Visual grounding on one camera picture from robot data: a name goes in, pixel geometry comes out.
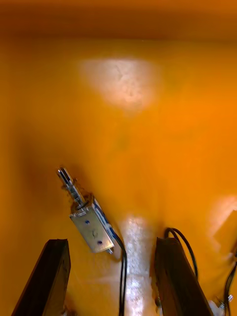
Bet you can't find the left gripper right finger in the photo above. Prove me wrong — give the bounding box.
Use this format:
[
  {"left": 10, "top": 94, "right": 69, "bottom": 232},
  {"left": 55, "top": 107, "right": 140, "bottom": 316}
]
[{"left": 154, "top": 237, "right": 214, "bottom": 316}]

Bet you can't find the yellow-orange plastic bin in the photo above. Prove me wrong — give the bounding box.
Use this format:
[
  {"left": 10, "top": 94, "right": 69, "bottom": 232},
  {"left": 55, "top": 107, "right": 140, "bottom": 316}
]
[{"left": 0, "top": 0, "right": 237, "bottom": 316}]

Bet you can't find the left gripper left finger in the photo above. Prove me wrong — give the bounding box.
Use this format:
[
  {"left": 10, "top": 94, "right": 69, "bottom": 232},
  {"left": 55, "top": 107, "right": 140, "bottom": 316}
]
[{"left": 11, "top": 238, "right": 72, "bottom": 316}]

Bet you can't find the blue label metal solenoid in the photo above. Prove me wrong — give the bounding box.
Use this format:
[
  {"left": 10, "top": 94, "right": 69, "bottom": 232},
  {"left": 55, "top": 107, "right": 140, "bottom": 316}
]
[{"left": 56, "top": 166, "right": 128, "bottom": 316}]

